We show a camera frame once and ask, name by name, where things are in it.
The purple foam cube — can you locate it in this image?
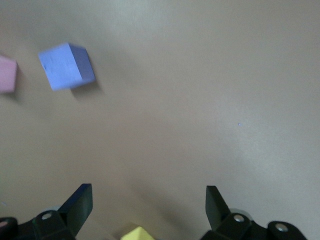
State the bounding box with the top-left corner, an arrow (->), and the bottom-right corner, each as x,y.
37,42 -> 97,91

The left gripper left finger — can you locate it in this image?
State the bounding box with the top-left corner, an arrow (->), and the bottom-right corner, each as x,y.
32,183 -> 94,240

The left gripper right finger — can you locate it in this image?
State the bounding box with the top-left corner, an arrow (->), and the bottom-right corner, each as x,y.
201,185 -> 270,240

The yellow foam cube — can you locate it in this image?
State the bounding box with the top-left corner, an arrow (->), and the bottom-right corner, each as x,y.
119,226 -> 154,240

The pink foam cube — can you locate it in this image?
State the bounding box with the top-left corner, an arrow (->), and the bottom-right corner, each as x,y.
0,54 -> 18,95

